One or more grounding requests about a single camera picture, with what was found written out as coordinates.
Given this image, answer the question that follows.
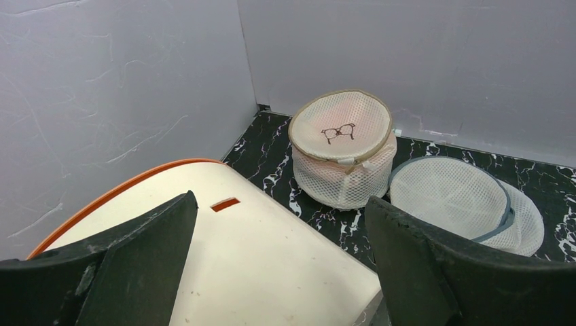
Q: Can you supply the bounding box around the pink round mesh laundry bag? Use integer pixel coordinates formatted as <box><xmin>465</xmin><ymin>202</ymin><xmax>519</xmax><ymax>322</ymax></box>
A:
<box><xmin>289</xmin><ymin>90</ymin><xmax>397</xmax><ymax>211</ymax></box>

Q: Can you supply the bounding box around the cream cylindrical bin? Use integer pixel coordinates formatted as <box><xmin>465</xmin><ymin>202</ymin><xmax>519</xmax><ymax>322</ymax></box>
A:
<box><xmin>32</xmin><ymin>159</ymin><xmax>382</xmax><ymax>325</ymax></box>

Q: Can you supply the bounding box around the white round mesh laundry bag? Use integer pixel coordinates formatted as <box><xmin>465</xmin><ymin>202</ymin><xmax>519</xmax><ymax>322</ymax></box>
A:
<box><xmin>389</xmin><ymin>156</ymin><xmax>545</xmax><ymax>257</ymax></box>

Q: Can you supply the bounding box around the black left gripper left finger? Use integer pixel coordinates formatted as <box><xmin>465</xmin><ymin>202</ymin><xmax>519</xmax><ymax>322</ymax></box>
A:
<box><xmin>1</xmin><ymin>192</ymin><xmax>198</xmax><ymax>325</ymax></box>

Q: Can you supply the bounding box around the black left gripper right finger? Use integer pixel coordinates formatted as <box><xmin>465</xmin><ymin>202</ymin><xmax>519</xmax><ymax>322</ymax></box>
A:
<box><xmin>365</xmin><ymin>197</ymin><xmax>575</xmax><ymax>325</ymax></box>

